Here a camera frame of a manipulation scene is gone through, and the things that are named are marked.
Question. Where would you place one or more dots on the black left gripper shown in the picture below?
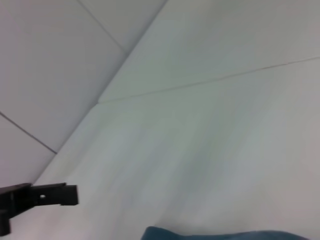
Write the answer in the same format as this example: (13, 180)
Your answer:
(12, 202)

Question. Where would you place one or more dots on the teal blue printed t-shirt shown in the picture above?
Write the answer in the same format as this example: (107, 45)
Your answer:
(200, 235)

